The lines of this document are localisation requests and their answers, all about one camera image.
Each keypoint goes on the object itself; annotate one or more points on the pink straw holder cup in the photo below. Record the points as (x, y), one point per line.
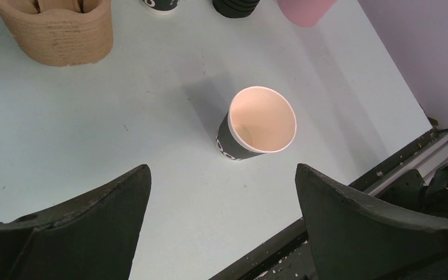
(305, 13)

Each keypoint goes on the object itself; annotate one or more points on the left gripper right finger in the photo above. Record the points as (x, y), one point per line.
(356, 236)

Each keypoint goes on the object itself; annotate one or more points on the black paper coffee cup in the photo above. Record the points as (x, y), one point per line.
(259, 121)

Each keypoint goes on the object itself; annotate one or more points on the stack of paper cups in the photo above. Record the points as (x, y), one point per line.
(161, 7)

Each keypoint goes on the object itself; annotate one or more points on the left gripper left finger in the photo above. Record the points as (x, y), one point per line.
(91, 236)

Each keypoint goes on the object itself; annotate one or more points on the brown pulp cup carrier stack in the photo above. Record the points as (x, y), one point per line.
(60, 33)

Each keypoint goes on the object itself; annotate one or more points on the stack of black lids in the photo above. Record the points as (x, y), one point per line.
(235, 8)

